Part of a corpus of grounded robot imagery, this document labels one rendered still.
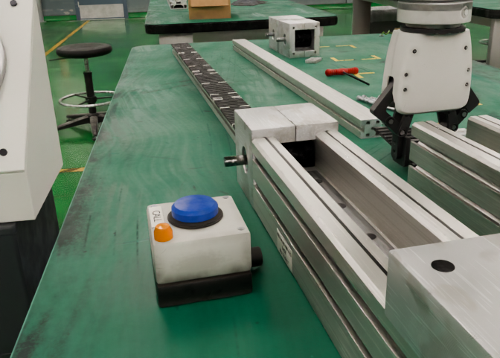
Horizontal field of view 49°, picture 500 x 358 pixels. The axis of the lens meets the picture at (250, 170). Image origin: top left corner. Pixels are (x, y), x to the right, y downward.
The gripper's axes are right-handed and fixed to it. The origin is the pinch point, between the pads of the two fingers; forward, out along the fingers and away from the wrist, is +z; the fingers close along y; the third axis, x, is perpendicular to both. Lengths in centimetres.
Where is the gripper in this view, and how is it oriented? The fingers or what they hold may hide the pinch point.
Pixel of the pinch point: (421, 147)
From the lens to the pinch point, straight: 74.2
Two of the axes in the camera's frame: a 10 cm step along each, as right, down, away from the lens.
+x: 2.3, 3.5, -9.1
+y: -9.7, 1.1, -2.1
